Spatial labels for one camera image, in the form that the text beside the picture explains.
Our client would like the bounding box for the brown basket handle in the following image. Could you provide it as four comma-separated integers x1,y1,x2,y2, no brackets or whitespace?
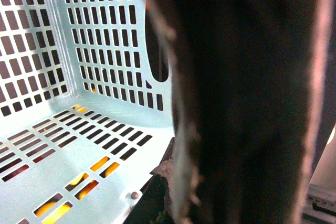
148,0,334,223

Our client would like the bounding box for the felt-covered left gripper finger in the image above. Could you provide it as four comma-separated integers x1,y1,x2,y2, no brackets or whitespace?
151,158,173,182

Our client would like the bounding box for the light blue plastic basket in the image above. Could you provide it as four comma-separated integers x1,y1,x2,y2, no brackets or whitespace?
1,0,174,223

